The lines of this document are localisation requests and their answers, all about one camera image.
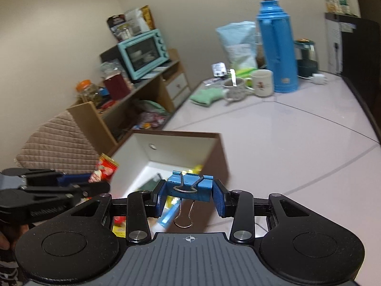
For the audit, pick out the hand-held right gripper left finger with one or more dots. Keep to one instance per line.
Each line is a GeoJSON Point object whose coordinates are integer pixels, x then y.
{"type": "Point", "coordinates": [160, 198]}

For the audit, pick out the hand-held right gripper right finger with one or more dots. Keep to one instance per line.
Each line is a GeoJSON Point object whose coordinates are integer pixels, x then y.
{"type": "Point", "coordinates": [219, 199]}

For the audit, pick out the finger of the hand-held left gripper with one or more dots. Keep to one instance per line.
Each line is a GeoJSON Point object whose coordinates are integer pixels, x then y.
{"type": "Point", "coordinates": [95, 188]}
{"type": "Point", "coordinates": [74, 179]}

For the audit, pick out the blue binder clip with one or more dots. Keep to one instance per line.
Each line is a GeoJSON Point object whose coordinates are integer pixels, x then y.
{"type": "Point", "coordinates": [205, 192]}

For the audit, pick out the dark green packet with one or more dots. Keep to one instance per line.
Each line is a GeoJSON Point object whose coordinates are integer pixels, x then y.
{"type": "Point", "coordinates": [150, 183]}

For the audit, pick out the light blue packet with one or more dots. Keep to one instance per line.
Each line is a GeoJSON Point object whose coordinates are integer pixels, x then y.
{"type": "Point", "coordinates": [168, 216]}

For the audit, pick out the red snack packet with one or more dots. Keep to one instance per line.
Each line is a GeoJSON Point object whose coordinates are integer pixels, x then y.
{"type": "Point", "coordinates": [104, 166]}

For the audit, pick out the yellow candy packet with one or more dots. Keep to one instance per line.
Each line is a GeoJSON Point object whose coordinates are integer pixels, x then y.
{"type": "Point", "coordinates": [193, 171]}

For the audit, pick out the white cardboard box brown rim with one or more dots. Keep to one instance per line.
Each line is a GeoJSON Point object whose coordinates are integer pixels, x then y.
{"type": "Point", "coordinates": [178, 149]}

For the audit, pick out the person's left hand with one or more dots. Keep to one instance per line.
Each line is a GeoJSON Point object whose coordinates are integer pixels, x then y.
{"type": "Point", "coordinates": [4, 241]}

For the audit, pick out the beige quilted chair cover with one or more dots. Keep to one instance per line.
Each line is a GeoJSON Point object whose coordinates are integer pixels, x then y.
{"type": "Point", "coordinates": [56, 146]}

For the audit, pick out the yellow snack packet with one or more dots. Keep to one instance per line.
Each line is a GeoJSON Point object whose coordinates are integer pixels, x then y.
{"type": "Point", "coordinates": [119, 228]}

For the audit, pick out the dark patterned clothing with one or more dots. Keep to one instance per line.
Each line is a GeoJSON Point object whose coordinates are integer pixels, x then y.
{"type": "Point", "coordinates": [7, 271]}

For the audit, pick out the pink plastic bag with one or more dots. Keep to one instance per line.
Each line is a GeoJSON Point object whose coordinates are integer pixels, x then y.
{"type": "Point", "coordinates": [153, 120]}

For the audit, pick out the orange lid glass jar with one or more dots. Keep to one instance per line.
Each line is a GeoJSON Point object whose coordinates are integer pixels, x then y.
{"type": "Point", "coordinates": [87, 93]}

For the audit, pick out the green plastic bag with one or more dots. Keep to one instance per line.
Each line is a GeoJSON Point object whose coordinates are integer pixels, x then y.
{"type": "Point", "coordinates": [151, 107]}

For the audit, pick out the dark red box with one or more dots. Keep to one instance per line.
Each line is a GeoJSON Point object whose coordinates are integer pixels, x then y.
{"type": "Point", "coordinates": [117, 88]}

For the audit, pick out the green cloth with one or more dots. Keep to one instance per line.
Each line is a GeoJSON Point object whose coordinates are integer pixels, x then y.
{"type": "Point", "coordinates": [207, 96]}

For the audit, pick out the wooden sideboard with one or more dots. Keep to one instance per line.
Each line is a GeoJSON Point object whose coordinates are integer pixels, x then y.
{"type": "Point", "coordinates": [175, 86]}

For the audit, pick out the clear plastic bag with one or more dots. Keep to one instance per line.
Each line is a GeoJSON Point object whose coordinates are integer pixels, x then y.
{"type": "Point", "coordinates": [111, 68]}

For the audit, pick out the white spoon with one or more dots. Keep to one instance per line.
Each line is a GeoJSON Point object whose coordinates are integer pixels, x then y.
{"type": "Point", "coordinates": [233, 77]}

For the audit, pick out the white printed mug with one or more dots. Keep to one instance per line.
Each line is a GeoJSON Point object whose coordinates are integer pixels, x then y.
{"type": "Point", "coordinates": [263, 83]}

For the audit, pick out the green tissue pack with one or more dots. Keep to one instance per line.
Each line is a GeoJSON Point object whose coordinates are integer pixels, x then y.
{"type": "Point", "coordinates": [245, 73]}

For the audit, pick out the black microwave oven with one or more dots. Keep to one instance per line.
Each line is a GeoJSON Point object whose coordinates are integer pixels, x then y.
{"type": "Point", "coordinates": [108, 55]}

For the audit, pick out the teal toaster oven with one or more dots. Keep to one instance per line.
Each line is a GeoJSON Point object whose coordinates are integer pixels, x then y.
{"type": "Point", "coordinates": [143, 53]}

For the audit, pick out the glass jar brown contents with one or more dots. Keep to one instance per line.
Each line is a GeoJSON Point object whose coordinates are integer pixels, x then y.
{"type": "Point", "coordinates": [260, 50]}

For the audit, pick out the large pale blue bag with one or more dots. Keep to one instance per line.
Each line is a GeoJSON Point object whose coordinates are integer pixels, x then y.
{"type": "Point", "coordinates": [238, 44]}

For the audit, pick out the white charger plug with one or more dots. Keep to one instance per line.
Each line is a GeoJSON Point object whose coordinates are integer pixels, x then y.
{"type": "Point", "coordinates": [319, 79]}

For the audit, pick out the blue thermos flask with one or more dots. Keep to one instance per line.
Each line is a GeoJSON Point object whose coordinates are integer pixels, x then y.
{"type": "Point", "coordinates": [278, 50]}

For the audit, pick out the glass electric kettle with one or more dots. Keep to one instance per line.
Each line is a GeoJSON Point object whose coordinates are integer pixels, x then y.
{"type": "Point", "coordinates": [306, 62]}

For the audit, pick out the pile of packets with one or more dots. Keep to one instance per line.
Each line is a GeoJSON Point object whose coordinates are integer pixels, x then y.
{"type": "Point", "coordinates": [131, 23]}

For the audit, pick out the black refrigerator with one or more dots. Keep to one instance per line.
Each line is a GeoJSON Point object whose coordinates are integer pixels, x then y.
{"type": "Point", "coordinates": [363, 50]}

